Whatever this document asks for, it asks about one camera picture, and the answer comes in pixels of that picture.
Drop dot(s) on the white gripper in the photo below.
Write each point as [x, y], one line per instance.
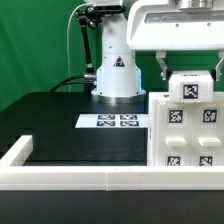
[163, 25]

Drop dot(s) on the white cabinet top block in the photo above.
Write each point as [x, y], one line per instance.
[191, 87]

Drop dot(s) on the white cabinet body box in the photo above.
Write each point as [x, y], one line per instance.
[153, 97]

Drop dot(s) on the white marker base plate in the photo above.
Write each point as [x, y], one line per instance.
[112, 121]

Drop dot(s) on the white U-shaped fence frame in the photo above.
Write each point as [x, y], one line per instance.
[16, 175]

